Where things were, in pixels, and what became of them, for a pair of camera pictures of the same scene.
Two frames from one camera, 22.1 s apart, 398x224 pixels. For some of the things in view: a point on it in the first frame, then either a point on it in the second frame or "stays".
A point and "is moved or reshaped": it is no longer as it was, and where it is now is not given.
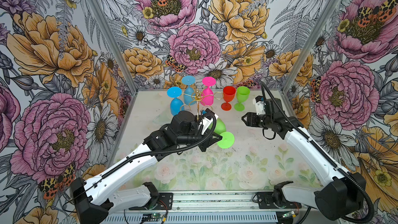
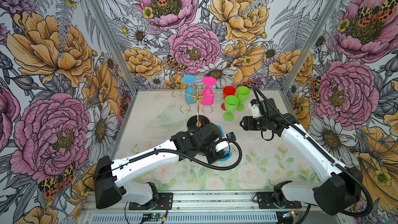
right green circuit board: x=289 y=214 stays
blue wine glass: x=176 y=105 to x=228 y=152
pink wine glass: x=207 y=95 stays
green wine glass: x=228 y=139 is moved or reshaped
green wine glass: x=242 y=95 stays
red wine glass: x=228 y=94 stays
